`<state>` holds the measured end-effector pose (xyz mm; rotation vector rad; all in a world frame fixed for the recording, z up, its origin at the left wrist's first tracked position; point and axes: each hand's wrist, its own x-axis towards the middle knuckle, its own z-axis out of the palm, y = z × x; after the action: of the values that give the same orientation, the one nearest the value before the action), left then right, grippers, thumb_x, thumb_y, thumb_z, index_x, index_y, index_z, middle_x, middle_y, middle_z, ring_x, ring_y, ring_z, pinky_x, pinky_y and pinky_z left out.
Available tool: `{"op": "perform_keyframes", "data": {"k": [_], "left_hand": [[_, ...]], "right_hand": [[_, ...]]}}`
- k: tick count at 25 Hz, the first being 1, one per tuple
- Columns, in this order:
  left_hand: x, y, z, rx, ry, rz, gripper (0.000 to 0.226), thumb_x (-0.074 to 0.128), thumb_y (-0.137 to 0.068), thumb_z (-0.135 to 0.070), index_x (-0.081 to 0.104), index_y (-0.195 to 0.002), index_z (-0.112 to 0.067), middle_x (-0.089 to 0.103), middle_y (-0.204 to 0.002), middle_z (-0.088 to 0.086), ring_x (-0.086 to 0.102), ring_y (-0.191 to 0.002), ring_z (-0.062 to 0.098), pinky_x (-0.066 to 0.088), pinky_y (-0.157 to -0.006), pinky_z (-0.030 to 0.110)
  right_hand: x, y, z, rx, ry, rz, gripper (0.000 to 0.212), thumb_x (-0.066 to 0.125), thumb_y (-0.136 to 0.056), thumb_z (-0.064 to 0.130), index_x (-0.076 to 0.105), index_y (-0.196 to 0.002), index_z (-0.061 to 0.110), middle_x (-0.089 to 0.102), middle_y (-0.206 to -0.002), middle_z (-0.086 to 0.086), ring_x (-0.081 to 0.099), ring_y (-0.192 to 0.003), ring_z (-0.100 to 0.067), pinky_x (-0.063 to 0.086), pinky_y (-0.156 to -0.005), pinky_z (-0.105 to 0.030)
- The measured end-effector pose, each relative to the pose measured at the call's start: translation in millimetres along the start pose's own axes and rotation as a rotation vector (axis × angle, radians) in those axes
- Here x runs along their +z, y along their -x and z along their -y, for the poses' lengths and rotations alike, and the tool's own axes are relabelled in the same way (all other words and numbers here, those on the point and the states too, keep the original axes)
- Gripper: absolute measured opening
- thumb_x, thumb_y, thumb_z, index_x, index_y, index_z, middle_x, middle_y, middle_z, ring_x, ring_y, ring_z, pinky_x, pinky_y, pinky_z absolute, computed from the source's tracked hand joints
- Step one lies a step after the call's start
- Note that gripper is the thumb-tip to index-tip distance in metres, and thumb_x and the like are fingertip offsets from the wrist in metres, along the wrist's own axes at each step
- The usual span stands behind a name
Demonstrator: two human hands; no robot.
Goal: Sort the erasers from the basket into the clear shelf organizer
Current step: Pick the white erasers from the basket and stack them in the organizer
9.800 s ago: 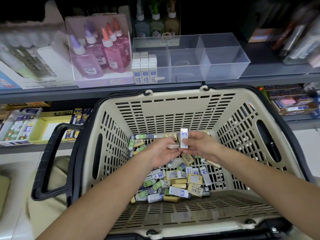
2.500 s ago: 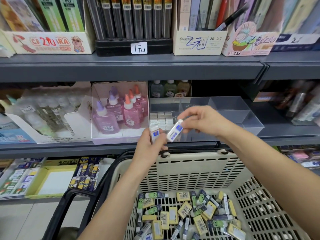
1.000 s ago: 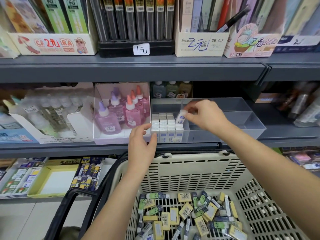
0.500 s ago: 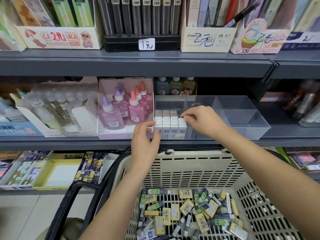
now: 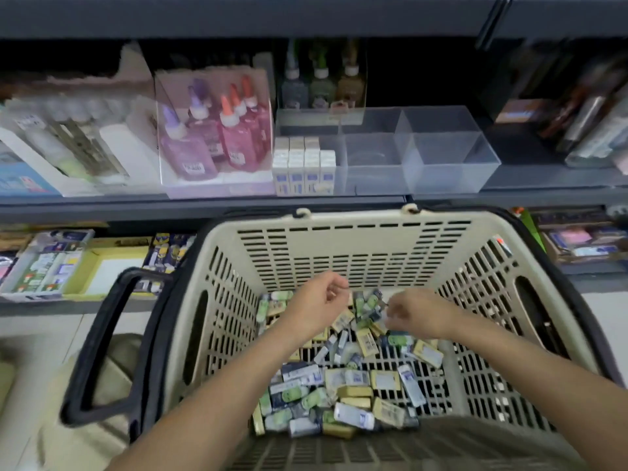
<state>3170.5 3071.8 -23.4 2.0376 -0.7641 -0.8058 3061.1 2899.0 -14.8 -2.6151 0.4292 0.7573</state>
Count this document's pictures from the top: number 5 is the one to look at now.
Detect person's right forearm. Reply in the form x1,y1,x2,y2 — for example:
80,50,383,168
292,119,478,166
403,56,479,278
442,317,628,471

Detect grey store shelves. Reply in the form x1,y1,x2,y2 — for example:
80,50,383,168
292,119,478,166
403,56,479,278
0,0,628,320

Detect pink glue display box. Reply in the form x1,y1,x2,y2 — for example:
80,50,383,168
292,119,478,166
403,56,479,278
155,65,278,199

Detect beige shopping basket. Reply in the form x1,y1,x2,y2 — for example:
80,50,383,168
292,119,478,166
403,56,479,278
59,203,624,471

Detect white eraser display box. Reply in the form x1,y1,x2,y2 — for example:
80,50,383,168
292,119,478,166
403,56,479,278
0,228,96,303

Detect pile of erasers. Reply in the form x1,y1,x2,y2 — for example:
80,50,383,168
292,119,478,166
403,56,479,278
250,287,447,440

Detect dark blue yellow packets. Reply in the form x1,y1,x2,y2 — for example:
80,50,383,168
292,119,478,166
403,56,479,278
137,232,198,293

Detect white glue display box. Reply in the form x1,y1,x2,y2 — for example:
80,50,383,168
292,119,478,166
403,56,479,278
0,44,163,197

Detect row of clear glue bottles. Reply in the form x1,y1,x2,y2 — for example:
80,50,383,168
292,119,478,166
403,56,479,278
14,97,129,183

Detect rows of white erasers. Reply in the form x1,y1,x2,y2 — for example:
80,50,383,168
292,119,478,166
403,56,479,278
271,135,338,197

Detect yellow empty display box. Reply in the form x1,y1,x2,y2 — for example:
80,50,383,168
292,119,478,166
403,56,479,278
63,238,153,300

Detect person's right hand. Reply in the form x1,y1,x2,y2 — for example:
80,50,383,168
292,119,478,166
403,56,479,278
383,287,464,341

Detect translucent glue bottle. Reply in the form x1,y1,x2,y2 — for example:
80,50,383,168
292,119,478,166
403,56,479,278
336,39,366,107
309,42,338,109
279,39,310,111

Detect pink glue bottle purple cap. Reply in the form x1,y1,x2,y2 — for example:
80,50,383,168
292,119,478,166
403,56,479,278
162,103,219,183
186,81,229,163

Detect pink glue bottle orange cap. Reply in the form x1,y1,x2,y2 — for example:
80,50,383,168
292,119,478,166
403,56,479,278
228,83,268,158
218,93,258,173
240,73,274,143

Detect clear plastic divider tray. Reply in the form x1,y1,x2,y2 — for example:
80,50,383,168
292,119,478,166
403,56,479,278
275,105,502,197

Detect person's left hand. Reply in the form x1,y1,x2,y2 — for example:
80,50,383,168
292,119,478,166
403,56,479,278
277,271,353,341

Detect person's left forearm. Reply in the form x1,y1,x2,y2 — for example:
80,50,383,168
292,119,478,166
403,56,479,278
106,328,310,471

